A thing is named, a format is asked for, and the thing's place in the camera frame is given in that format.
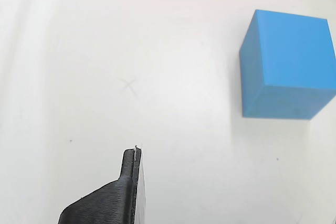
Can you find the blue cube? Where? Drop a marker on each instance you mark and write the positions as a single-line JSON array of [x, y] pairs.
[[288, 61]]

